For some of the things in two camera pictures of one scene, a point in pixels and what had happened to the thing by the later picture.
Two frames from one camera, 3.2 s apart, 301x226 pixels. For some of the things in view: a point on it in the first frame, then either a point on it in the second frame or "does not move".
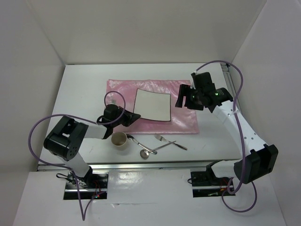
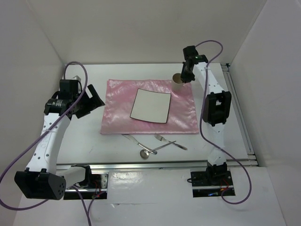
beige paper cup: (119, 140) -> (177, 84)
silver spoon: (145, 154) does not move
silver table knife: (147, 149) does not move
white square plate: (153, 106) does not move
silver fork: (161, 138) does not move
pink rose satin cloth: (122, 92) does not move
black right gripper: (184, 89) -> (185, 77)
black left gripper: (129, 117) -> (93, 102)
